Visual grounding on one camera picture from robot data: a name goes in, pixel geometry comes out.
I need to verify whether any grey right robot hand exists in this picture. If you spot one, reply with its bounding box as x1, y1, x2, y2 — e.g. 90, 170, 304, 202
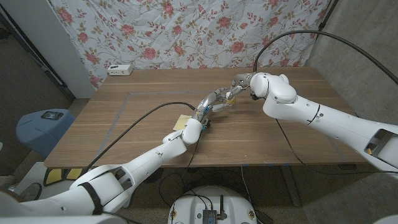
225, 73, 256, 100

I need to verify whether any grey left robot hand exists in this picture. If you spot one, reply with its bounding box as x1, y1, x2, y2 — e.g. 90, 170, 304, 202
192, 87, 233, 123

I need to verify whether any clear medicine bottle white cap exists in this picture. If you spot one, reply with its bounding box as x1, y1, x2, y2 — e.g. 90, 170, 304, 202
224, 92, 235, 110

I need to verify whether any yellow sticky note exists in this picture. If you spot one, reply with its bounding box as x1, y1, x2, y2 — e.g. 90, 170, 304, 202
172, 114, 192, 131

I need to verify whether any floral backdrop cloth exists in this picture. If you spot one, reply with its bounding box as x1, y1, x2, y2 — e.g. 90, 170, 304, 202
49, 0, 330, 90

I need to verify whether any white power strip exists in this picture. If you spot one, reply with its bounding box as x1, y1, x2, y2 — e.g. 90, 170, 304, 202
107, 64, 134, 77

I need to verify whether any white robot torso base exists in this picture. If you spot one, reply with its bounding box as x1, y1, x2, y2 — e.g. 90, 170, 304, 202
167, 185, 258, 224

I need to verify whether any black backdrop pole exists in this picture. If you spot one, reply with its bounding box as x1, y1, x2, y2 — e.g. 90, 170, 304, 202
317, 0, 340, 30

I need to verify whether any grey table leg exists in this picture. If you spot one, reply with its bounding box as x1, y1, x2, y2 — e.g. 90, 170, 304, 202
279, 166, 302, 207

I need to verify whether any black power brick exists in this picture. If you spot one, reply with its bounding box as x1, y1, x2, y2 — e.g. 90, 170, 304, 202
254, 210, 274, 224

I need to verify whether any black phone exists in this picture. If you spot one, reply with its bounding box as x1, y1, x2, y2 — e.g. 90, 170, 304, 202
40, 111, 64, 121

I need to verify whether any blue stool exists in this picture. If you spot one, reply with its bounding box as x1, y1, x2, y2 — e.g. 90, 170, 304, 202
16, 108, 76, 158

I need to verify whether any yellow and black mat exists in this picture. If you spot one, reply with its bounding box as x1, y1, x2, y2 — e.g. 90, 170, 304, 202
43, 167, 83, 187

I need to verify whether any grey shoe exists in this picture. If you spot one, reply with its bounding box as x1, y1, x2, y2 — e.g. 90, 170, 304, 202
17, 182, 42, 202

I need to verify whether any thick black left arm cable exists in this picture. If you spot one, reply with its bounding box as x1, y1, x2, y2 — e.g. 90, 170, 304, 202
82, 101, 197, 175

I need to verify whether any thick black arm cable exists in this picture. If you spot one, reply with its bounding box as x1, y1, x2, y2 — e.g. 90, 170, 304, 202
82, 101, 197, 175
252, 30, 398, 85

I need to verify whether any thin black left wrist cable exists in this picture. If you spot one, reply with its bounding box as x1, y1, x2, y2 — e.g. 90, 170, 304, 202
172, 139, 200, 206

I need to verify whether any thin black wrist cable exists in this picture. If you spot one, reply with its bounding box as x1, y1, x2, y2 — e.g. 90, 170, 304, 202
172, 139, 200, 206
275, 119, 398, 175

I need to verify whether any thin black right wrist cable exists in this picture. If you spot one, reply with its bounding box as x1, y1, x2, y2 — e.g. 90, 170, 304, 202
275, 119, 398, 175

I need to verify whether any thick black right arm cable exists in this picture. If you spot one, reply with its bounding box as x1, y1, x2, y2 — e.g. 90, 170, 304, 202
252, 30, 398, 85

